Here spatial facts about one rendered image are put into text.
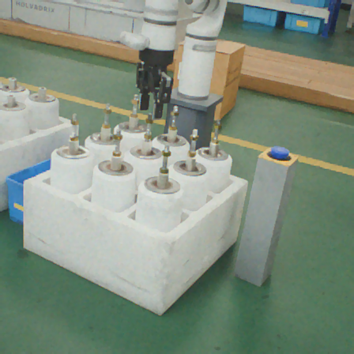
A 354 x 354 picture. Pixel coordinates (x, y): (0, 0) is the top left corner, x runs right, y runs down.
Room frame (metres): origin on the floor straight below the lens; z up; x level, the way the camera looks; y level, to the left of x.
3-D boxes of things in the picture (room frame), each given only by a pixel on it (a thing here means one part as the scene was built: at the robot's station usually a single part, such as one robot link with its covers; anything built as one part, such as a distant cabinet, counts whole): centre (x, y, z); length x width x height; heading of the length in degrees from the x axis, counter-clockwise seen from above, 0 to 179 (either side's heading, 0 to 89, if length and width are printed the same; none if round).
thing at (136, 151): (1.13, 0.08, 0.25); 0.08 x 0.08 x 0.01
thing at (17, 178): (1.27, 0.31, 0.06); 0.30 x 0.11 x 0.12; 153
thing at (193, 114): (1.50, -0.02, 0.15); 0.15 x 0.15 x 0.30; 70
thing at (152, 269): (1.13, 0.08, 0.09); 0.39 x 0.39 x 0.18; 63
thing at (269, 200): (1.06, -0.22, 0.16); 0.07 x 0.07 x 0.31; 63
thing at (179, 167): (1.07, -0.03, 0.25); 0.08 x 0.08 x 0.01
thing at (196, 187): (1.07, -0.03, 0.16); 0.10 x 0.10 x 0.18
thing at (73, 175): (1.07, 0.24, 0.16); 0.10 x 0.10 x 0.18
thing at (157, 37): (1.12, 0.09, 0.53); 0.11 x 0.09 x 0.06; 121
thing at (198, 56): (1.50, -0.02, 0.39); 0.09 x 0.09 x 0.17; 70
